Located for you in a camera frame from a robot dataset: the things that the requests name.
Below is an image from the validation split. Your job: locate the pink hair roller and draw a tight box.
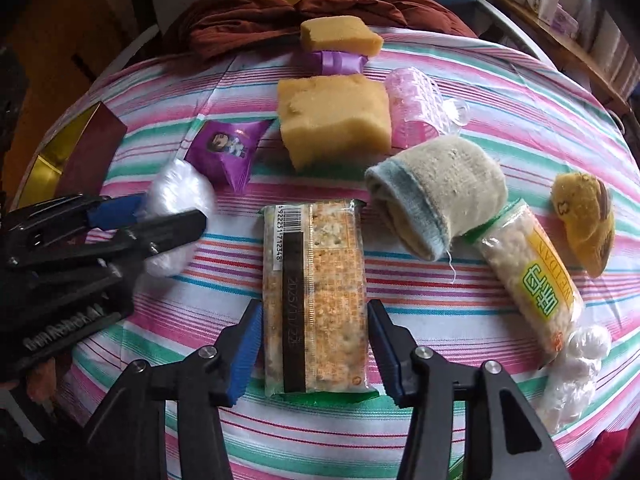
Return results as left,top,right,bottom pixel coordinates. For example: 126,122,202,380
385,67,471,143

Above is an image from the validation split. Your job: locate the wooden shelf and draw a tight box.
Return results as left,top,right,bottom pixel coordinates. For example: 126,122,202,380
490,0,640,116

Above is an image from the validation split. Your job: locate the purple ribbon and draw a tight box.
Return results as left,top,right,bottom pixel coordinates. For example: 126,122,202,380
306,50,368,78

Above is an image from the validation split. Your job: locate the white plastic bag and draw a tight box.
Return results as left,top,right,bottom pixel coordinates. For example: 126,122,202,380
142,164,217,277

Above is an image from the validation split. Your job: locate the beige sock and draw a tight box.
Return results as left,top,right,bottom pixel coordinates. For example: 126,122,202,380
364,135,508,262

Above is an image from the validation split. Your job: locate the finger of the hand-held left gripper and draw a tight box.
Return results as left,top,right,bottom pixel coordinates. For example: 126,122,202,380
0,192,146,253
5,209,208,283

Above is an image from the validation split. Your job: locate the purple carton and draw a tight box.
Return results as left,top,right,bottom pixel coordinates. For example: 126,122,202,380
550,5,581,36

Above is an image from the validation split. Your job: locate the large yellow sponge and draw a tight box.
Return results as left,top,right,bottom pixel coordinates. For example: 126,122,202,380
276,74,392,171

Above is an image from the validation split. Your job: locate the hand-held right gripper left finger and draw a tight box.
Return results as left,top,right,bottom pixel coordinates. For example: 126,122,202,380
82,299,264,480

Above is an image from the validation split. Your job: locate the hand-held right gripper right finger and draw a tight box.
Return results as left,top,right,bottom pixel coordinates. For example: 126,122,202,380
366,299,573,480

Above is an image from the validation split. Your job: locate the red cloth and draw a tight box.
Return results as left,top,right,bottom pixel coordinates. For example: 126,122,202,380
575,430,636,480

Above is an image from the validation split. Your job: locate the clear plastic bag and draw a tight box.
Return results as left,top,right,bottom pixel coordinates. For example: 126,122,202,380
542,322,612,433

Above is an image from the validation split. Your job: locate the orange cracker packet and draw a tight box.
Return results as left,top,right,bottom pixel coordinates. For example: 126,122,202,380
261,199,381,403

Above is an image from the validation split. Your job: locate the gold box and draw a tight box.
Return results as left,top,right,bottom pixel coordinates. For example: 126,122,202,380
12,101,128,206

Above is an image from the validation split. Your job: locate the small yellow sponge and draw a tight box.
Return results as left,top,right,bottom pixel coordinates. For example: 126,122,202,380
300,16,385,58

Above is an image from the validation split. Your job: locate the wooden cabinet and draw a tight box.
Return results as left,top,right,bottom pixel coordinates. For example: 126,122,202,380
0,0,156,201

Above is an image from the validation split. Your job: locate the rice cracker packet green label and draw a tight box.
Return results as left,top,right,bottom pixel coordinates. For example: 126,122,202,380
462,199,583,366

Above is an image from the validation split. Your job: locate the purple snack packet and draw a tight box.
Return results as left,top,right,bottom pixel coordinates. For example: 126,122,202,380
184,119,276,193

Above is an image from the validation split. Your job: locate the brown jacket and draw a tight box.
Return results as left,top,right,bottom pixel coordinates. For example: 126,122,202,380
187,0,478,58

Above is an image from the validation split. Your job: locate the yellow plush toy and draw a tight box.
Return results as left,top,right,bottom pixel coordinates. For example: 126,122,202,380
551,171,616,279

